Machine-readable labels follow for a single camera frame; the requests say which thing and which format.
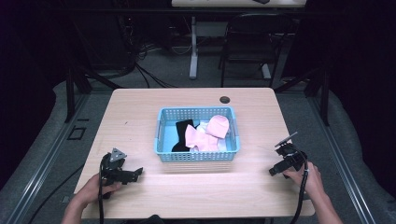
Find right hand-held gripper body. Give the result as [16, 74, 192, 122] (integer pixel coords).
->
[275, 131, 308, 172]

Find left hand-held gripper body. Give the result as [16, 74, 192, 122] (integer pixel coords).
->
[100, 147, 135, 189]

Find blue plastic basket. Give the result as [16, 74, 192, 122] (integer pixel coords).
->
[153, 105, 242, 163]

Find black sock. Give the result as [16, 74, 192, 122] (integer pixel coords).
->
[171, 119, 196, 153]

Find pink cloth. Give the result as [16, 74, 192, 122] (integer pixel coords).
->
[195, 120, 229, 152]

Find pink sock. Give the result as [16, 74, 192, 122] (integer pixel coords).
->
[184, 124, 219, 153]
[205, 114, 231, 140]

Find person's left hand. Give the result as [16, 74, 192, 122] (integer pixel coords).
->
[75, 173, 123, 206]

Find person's right hand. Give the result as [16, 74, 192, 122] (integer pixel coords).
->
[283, 161, 323, 201]

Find person's dark clothing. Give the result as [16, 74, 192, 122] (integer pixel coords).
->
[122, 214, 204, 224]

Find black metal stand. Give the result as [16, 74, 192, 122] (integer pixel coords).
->
[63, 18, 123, 124]
[274, 60, 332, 127]

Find black folding chair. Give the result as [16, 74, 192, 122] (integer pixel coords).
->
[217, 12, 297, 89]

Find white desk leg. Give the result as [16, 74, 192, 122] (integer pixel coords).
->
[189, 16, 200, 80]

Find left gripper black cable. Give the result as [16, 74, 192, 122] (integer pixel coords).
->
[98, 154, 106, 224]

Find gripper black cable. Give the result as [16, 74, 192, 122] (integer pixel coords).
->
[98, 154, 106, 224]
[290, 159, 310, 224]

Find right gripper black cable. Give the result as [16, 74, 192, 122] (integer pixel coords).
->
[290, 159, 310, 224]

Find aluminium floor rail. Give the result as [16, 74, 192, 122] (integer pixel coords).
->
[5, 92, 92, 224]
[307, 96, 378, 224]

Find thin black floor cable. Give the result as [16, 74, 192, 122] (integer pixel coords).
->
[27, 162, 86, 224]

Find black floor cables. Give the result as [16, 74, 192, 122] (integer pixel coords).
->
[124, 15, 180, 90]

